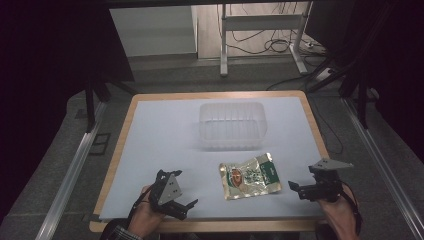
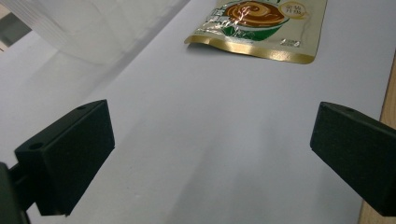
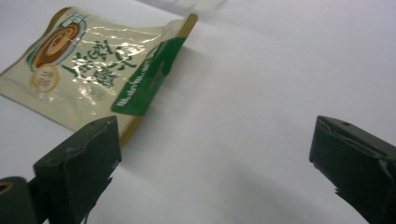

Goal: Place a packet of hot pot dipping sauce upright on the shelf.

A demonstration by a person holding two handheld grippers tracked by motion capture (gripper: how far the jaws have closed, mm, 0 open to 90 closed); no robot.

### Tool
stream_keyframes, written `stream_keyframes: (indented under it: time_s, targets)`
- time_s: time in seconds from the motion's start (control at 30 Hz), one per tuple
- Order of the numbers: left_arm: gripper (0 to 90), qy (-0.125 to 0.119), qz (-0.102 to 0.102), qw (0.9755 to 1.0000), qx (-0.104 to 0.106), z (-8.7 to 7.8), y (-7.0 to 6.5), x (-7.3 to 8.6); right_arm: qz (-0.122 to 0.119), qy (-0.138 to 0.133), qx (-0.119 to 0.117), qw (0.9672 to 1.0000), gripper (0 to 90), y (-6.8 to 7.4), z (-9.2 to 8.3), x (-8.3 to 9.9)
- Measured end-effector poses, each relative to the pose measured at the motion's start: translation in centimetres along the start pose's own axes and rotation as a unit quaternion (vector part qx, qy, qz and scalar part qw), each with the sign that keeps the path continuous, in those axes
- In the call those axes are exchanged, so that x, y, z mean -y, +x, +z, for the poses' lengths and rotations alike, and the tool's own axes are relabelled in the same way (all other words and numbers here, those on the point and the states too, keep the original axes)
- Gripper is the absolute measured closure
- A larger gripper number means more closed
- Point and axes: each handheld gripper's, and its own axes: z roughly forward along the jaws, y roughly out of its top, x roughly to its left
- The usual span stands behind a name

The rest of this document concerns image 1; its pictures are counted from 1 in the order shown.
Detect white desk frame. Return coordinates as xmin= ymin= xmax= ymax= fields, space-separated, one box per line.
xmin=219 ymin=1 xmax=314 ymax=78

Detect black wrist strap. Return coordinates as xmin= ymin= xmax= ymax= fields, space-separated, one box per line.
xmin=339 ymin=180 xmax=364 ymax=236

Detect gold and green snack packet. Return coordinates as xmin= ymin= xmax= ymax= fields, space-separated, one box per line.
xmin=218 ymin=152 xmax=283 ymax=201

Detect person's right hand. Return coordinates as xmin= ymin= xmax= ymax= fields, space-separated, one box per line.
xmin=316 ymin=185 xmax=360 ymax=240

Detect white power strip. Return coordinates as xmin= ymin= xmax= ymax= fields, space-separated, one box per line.
xmin=314 ymin=67 xmax=335 ymax=83

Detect black floor plate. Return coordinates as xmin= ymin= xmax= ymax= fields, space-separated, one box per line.
xmin=88 ymin=132 xmax=112 ymax=157

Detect white cabinet panel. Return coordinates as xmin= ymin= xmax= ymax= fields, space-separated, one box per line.
xmin=109 ymin=5 xmax=198 ymax=58

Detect clear plastic container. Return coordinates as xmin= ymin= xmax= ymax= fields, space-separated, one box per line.
xmin=198 ymin=101 xmax=268 ymax=152

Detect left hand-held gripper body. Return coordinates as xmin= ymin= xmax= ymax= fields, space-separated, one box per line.
xmin=148 ymin=169 xmax=188 ymax=214

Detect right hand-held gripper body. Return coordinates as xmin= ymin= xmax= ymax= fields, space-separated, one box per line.
xmin=308 ymin=158 xmax=354 ymax=203

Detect person's left hand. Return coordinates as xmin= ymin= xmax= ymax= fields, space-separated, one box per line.
xmin=128 ymin=184 xmax=166 ymax=238

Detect white table mat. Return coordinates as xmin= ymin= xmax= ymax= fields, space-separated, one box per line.
xmin=99 ymin=96 xmax=327 ymax=222

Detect aluminium rail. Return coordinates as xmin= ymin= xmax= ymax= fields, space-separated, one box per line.
xmin=34 ymin=100 xmax=108 ymax=240
xmin=342 ymin=97 xmax=424 ymax=240

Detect black metal stand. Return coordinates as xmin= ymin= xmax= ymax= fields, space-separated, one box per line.
xmin=82 ymin=74 xmax=138 ymax=134
xmin=305 ymin=49 xmax=373 ymax=130

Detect black floor cables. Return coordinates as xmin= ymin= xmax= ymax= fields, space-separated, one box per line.
xmin=216 ymin=3 xmax=323 ymax=57

